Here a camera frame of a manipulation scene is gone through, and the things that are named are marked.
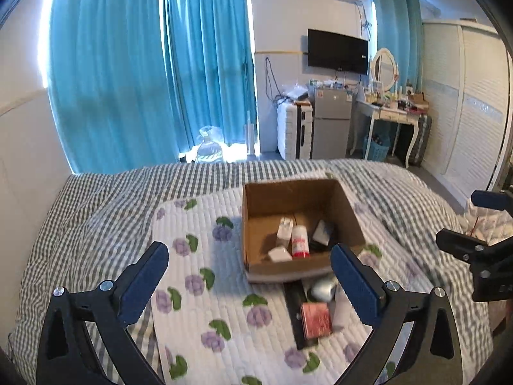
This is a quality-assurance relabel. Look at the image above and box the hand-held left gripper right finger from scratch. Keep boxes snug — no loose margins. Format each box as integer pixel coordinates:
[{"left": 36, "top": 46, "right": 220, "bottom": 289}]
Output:
[{"left": 331, "top": 243, "right": 463, "bottom": 385}]

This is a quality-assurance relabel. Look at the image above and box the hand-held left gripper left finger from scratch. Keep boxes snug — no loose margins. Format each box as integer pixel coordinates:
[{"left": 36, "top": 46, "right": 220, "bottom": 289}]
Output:
[{"left": 36, "top": 242, "right": 170, "bottom": 385}]

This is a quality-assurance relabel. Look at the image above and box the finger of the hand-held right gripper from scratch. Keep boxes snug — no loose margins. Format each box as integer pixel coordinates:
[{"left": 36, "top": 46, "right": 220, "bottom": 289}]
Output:
[
  {"left": 436, "top": 228, "right": 513, "bottom": 269},
  {"left": 471, "top": 190, "right": 513, "bottom": 211}
]

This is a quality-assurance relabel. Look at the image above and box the silver round container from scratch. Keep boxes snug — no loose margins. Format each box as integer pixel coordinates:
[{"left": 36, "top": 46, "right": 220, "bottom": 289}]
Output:
[{"left": 308, "top": 276, "right": 336, "bottom": 303}]

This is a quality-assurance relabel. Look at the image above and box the pink patterned box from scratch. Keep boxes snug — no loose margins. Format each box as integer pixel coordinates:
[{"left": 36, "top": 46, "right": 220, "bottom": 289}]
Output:
[{"left": 300, "top": 302, "right": 333, "bottom": 338}]

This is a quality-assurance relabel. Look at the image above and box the brown cardboard box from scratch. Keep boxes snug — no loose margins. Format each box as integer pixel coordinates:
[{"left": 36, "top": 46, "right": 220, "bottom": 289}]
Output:
[{"left": 241, "top": 179, "right": 366, "bottom": 284}]

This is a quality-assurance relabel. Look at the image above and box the flat white box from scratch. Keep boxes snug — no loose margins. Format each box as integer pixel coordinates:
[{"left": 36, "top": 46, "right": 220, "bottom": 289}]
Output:
[{"left": 329, "top": 287, "right": 363, "bottom": 331}]

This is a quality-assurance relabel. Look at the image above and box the black and white box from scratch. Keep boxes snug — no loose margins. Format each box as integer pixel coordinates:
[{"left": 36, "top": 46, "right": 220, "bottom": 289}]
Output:
[{"left": 309, "top": 219, "right": 336, "bottom": 252}]

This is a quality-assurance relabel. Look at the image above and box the white floral quilted mat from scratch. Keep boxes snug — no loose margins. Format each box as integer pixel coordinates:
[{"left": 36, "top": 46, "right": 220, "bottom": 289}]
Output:
[{"left": 151, "top": 176, "right": 405, "bottom": 385}]

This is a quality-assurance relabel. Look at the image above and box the long black box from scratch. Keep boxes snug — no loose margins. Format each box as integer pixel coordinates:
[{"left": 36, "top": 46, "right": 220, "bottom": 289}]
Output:
[{"left": 283, "top": 281, "right": 319, "bottom": 350}]

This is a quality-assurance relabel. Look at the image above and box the white bottle with red label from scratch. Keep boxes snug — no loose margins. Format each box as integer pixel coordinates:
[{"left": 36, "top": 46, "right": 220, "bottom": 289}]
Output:
[{"left": 291, "top": 225, "right": 310, "bottom": 259}]

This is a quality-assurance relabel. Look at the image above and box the grey suitcase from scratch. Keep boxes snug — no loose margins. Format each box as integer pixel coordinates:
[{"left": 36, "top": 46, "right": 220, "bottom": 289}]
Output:
[{"left": 411, "top": 115, "right": 433, "bottom": 165}]

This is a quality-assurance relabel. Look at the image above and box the small white carton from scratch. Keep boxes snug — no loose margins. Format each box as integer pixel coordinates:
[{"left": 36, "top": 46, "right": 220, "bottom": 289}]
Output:
[{"left": 276, "top": 217, "right": 295, "bottom": 248}]

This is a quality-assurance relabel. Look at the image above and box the white wardrobe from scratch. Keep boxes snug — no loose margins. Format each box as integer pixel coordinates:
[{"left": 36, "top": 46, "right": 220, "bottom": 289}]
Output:
[{"left": 417, "top": 19, "right": 513, "bottom": 209}]

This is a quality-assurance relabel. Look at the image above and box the blue woven basket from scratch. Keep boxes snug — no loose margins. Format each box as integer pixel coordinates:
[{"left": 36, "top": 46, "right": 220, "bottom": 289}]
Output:
[{"left": 363, "top": 134, "right": 391, "bottom": 162}]

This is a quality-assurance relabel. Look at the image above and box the white dressing table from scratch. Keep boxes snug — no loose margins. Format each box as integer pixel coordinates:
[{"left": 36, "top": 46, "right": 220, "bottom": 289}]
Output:
[{"left": 349, "top": 98, "right": 429, "bottom": 169}]

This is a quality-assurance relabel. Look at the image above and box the large clear water bottle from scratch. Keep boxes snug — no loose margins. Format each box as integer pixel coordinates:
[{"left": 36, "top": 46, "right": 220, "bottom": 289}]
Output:
[{"left": 196, "top": 126, "right": 224, "bottom": 164}]

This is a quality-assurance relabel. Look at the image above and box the silver mini fridge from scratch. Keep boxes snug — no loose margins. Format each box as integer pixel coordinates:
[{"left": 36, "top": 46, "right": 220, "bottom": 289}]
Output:
[{"left": 310, "top": 87, "right": 353, "bottom": 159}]

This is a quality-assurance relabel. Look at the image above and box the white suitcase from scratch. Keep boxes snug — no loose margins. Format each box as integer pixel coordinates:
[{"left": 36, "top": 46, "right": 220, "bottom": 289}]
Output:
[{"left": 276, "top": 99, "right": 313, "bottom": 161}]

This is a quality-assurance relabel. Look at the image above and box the white oval mirror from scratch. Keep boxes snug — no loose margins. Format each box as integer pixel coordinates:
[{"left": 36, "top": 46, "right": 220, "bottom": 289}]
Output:
[{"left": 370, "top": 47, "right": 400, "bottom": 93}]

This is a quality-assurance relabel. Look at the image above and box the narrow blue curtain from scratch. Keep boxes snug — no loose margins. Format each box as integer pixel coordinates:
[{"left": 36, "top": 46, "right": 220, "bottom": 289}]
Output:
[{"left": 368, "top": 0, "right": 425, "bottom": 97}]

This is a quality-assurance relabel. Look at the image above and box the wide blue curtain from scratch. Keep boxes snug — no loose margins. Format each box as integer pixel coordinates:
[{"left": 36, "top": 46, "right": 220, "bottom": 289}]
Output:
[{"left": 48, "top": 0, "right": 258, "bottom": 173}]

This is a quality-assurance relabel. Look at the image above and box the black wall television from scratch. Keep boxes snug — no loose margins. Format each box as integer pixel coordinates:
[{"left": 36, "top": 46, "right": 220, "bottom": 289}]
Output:
[{"left": 307, "top": 29, "right": 369, "bottom": 76}]

